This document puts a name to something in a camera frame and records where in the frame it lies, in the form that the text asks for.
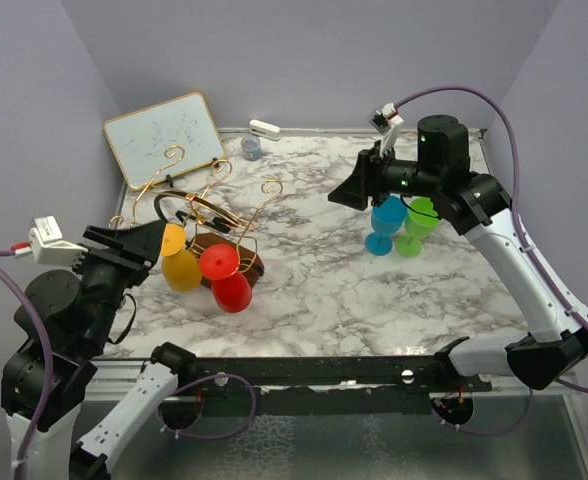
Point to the small whiteboard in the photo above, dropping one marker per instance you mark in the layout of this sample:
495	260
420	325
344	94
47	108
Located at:
170	138

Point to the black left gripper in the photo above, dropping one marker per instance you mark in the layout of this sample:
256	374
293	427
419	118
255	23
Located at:
136	248

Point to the yellow plastic wine glass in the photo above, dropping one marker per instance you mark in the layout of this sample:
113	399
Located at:
179	266

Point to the small blue-lidded jar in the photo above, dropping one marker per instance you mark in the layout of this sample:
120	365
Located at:
251	148

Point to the white eraser block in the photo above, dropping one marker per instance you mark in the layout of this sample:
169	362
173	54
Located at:
264	130

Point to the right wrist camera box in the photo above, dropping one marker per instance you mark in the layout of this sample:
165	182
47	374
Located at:
388	122

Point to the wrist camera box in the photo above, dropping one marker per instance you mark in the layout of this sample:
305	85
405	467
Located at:
47	246
388	122

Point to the blue plastic wine glass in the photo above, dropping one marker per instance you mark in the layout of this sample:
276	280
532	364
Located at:
386	221

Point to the red plastic wine glass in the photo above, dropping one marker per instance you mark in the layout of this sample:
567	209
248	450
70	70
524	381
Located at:
226	282

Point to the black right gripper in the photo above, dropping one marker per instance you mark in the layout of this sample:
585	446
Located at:
365	180

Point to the black front mounting rail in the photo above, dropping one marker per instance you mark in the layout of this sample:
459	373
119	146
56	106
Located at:
412	374

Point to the gold wire glass rack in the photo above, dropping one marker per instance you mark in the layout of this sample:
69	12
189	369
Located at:
209	232

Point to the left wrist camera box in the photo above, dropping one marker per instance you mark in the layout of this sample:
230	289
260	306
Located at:
47	246

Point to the green plastic wine glass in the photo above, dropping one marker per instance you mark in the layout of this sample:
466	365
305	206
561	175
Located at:
420	221

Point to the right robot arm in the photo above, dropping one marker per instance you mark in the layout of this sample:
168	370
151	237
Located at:
480	210

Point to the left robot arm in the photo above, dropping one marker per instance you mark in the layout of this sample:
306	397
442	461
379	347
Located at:
67	314

